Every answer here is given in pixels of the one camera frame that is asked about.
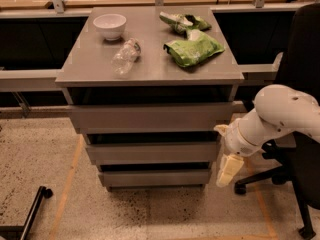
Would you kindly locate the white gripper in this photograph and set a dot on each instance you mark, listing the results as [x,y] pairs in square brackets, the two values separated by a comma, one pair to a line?
[237,144]

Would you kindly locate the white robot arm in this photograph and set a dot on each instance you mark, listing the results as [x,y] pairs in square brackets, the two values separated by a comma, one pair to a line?
[278,111]

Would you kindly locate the grey top drawer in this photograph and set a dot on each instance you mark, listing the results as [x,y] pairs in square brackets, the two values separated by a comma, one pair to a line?
[140,118]

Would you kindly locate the grey drawer cabinet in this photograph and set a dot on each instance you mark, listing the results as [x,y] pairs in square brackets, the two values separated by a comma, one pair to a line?
[87,78]

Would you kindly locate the black office chair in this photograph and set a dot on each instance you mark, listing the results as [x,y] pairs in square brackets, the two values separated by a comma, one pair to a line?
[298,155]

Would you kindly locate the large green chip bag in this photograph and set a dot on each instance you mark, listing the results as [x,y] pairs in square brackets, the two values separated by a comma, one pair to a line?
[195,49]

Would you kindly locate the small green chip bag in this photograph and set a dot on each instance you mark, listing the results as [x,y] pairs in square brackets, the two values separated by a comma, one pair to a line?
[182,23]

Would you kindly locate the clear plastic bottle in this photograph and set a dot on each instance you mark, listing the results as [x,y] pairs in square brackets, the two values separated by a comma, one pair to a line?
[125,57]

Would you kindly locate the white ceramic bowl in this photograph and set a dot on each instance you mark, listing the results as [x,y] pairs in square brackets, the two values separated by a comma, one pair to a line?
[110,26]

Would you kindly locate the black wheeled stand leg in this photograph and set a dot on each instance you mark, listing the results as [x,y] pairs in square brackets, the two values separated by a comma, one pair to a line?
[22,232]

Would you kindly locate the grey metal desk frame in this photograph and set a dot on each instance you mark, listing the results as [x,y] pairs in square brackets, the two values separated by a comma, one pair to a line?
[42,24]

